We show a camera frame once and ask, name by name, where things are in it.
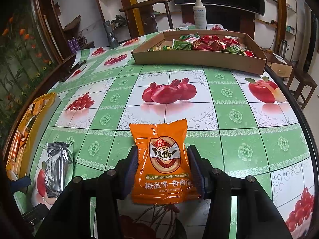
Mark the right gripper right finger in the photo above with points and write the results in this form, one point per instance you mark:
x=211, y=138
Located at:
x=213, y=184

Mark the wooden chair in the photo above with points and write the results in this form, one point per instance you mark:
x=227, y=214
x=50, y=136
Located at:
x=141, y=17

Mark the white spray bottle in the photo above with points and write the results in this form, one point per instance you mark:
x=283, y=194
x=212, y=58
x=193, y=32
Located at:
x=200, y=17

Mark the grey flashlight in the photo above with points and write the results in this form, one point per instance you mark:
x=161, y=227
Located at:
x=113, y=42

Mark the silver foil snack bag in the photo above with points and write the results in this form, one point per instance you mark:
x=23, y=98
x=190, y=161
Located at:
x=58, y=168

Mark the wooden stool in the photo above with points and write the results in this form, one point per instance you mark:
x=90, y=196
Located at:
x=304, y=80

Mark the green fruit tablecloth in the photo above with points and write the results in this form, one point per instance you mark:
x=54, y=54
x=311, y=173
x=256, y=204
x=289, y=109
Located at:
x=242, y=123

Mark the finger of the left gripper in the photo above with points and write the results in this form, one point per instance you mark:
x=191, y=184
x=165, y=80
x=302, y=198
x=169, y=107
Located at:
x=20, y=185

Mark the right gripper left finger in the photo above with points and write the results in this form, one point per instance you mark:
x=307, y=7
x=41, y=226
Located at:
x=113, y=185

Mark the orange seed snack bag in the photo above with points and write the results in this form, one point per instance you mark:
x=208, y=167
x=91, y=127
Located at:
x=163, y=175

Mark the purple bottles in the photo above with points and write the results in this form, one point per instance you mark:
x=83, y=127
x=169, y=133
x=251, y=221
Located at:
x=74, y=45

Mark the red candies in tray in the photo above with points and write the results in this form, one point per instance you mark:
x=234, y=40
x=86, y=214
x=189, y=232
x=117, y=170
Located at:
x=230, y=44

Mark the black smartphone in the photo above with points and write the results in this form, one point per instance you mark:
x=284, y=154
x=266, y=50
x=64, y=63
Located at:
x=74, y=70

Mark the brown cardboard tray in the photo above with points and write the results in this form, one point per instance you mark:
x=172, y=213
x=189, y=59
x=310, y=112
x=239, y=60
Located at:
x=255, y=64

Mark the electric kettle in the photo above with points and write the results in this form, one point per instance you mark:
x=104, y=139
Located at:
x=284, y=47

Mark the yellow tray box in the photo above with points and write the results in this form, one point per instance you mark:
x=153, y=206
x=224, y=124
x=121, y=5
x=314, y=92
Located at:
x=29, y=133

